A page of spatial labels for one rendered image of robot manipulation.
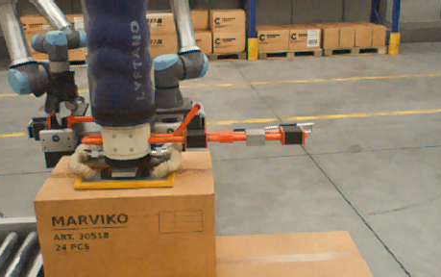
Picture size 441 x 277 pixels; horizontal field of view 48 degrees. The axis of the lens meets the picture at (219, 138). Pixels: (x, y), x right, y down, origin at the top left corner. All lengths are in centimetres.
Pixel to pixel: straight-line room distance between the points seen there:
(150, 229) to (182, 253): 14
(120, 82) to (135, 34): 16
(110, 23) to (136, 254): 78
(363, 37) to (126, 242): 842
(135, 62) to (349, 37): 821
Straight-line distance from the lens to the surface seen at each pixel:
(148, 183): 171
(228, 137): 177
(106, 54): 164
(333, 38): 959
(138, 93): 167
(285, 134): 178
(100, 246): 178
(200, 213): 169
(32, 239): 234
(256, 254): 208
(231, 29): 906
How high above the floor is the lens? 167
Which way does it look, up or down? 19 degrees down
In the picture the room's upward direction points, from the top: 1 degrees counter-clockwise
